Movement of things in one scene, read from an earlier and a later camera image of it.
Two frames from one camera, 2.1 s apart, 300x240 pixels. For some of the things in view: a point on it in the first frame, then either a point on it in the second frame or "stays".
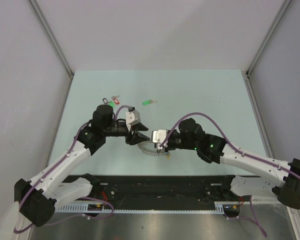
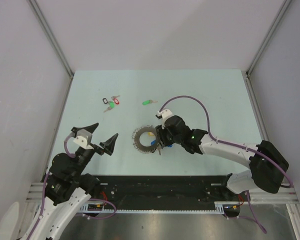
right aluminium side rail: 264,135 stays
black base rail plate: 164,192 stays
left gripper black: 136,137 to 108,146
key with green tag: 147,102 stays
